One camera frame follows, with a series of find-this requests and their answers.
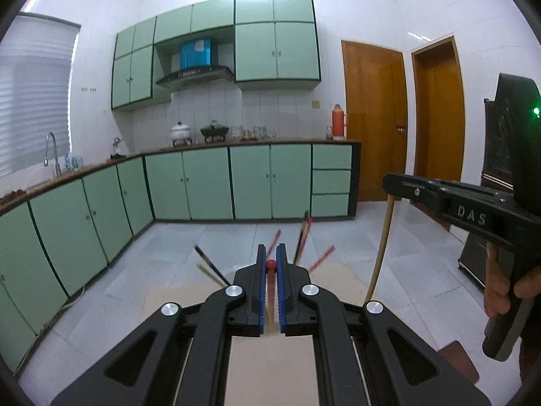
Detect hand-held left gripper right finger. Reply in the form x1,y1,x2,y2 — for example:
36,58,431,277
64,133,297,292
276,243,493,406

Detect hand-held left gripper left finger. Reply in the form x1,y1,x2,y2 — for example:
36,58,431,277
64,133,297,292
51,243,268,406

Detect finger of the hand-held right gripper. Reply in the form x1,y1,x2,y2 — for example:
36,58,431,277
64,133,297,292
382,172,449,223

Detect wooden chopstick red end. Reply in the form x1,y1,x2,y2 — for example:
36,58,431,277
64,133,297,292
265,260,279,334

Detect plain wooden chopstick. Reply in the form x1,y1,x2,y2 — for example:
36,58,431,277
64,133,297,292
197,264,223,285
365,196,397,306

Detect black chopstick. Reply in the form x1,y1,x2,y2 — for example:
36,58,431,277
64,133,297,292
294,209,310,264
194,245,230,287

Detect person's right hand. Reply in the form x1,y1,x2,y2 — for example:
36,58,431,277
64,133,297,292
484,245,541,319

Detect brown wooden door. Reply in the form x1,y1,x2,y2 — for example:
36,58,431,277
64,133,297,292
341,40,409,203
411,36,466,231

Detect green cabinet drawer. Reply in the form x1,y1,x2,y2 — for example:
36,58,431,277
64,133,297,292
311,170,352,195
311,194,350,218
311,144,353,171

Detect orange thermos flask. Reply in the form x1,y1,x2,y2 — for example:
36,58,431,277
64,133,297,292
330,104,347,141

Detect green base cabinets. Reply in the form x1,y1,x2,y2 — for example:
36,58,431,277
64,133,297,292
0,139,361,374

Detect brown wooden stool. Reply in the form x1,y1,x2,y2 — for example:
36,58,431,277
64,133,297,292
437,340,481,386

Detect black cooking pot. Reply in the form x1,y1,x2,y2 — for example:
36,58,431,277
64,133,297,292
199,120,231,143

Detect white cooking pot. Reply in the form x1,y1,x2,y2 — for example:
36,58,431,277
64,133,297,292
170,121,192,147

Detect black range hood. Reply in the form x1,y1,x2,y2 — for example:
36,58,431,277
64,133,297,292
155,65,236,91

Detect metal kitchen faucet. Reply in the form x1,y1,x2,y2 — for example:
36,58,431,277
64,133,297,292
44,132,62,177

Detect white window blinds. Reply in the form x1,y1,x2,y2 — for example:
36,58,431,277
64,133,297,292
0,14,82,179

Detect green upper wall cabinets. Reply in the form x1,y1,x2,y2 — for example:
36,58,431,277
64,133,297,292
233,0,321,90
110,0,236,112

